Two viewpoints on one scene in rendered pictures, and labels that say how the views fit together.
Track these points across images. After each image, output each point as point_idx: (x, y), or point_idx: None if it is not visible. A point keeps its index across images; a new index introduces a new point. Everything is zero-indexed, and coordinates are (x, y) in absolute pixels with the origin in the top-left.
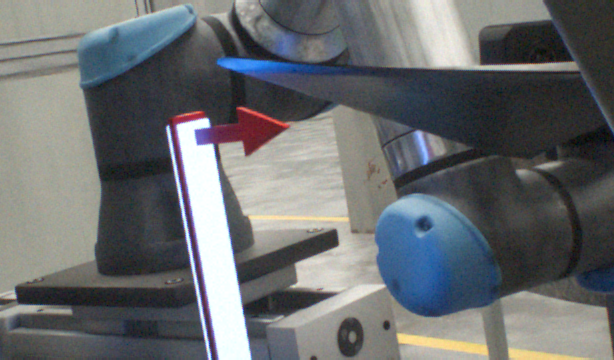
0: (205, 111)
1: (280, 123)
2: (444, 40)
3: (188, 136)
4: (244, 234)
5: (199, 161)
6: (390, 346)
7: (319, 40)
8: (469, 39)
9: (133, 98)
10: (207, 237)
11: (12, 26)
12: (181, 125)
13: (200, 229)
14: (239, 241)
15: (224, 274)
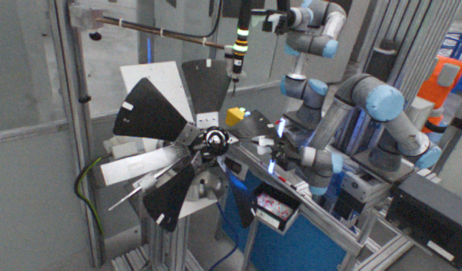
0: (390, 144)
1: (275, 122)
2: (312, 138)
3: (281, 120)
4: (379, 165)
5: (281, 122)
6: (362, 196)
7: (402, 149)
8: (319, 142)
9: (382, 132)
10: (279, 129)
11: None
12: (281, 118)
13: (278, 127)
14: (377, 165)
15: (279, 133)
